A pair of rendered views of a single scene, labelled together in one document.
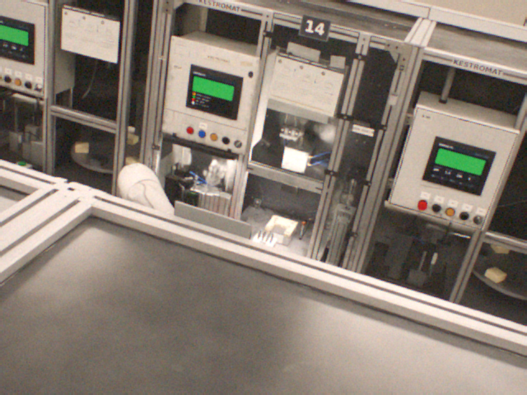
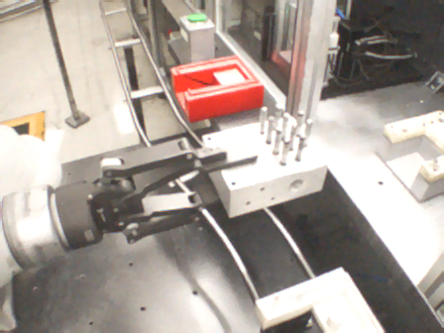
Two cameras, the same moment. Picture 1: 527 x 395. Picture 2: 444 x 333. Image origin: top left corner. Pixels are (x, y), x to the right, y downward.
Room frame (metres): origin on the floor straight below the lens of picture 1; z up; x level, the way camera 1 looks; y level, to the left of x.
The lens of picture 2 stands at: (2.21, -0.28, 1.36)
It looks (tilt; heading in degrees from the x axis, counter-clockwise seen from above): 46 degrees down; 57
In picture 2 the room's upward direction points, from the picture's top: straight up
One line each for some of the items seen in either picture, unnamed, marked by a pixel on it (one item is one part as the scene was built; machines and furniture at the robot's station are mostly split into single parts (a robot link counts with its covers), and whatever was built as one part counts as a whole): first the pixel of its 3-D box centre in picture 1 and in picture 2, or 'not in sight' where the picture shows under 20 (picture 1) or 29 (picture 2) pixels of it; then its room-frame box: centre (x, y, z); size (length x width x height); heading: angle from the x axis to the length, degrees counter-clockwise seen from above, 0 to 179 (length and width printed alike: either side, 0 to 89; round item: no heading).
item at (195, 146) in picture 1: (199, 146); not in sight; (2.66, 0.35, 1.37); 0.36 x 0.04 x 0.04; 77
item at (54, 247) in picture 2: not in sight; (41, 225); (2.17, 0.03, 1.03); 0.09 x 0.06 x 0.09; 77
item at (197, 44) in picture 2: not in sight; (200, 42); (2.61, 0.42, 0.97); 0.08 x 0.08 x 0.12; 77
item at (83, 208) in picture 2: not in sight; (100, 208); (2.24, 0.02, 1.03); 0.09 x 0.07 x 0.08; 167
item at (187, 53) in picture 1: (217, 90); not in sight; (2.80, 0.32, 1.60); 0.42 x 0.29 x 0.46; 77
